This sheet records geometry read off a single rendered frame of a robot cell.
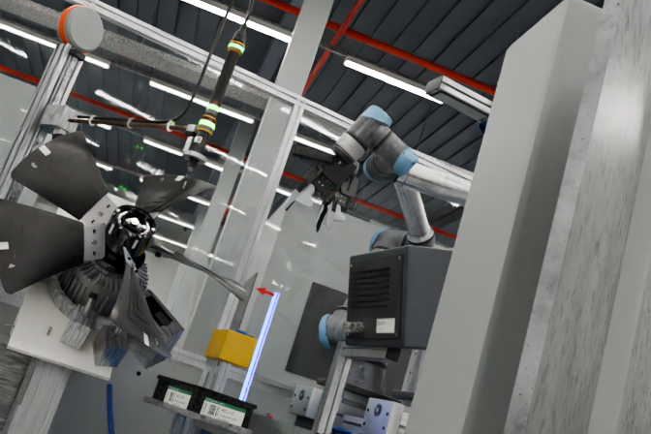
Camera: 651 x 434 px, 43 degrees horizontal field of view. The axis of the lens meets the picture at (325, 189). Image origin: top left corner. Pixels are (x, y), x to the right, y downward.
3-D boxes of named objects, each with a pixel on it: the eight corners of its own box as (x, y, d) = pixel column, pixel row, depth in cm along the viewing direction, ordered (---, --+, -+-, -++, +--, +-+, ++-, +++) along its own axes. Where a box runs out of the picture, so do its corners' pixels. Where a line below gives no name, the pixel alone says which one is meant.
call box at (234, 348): (201, 360, 256) (213, 327, 259) (232, 371, 260) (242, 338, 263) (216, 362, 242) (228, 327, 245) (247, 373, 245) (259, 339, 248)
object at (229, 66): (201, 114, 230) (226, 49, 235) (208, 120, 232) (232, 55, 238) (210, 115, 228) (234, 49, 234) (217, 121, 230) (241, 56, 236)
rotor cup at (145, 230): (87, 229, 219) (105, 194, 213) (139, 236, 227) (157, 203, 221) (94, 269, 210) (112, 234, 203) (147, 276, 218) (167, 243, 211)
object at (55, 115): (36, 125, 263) (46, 102, 265) (51, 135, 268) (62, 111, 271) (56, 127, 257) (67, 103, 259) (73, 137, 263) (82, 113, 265)
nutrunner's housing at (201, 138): (181, 164, 225) (235, 20, 238) (190, 170, 228) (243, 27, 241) (192, 165, 223) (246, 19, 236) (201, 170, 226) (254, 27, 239)
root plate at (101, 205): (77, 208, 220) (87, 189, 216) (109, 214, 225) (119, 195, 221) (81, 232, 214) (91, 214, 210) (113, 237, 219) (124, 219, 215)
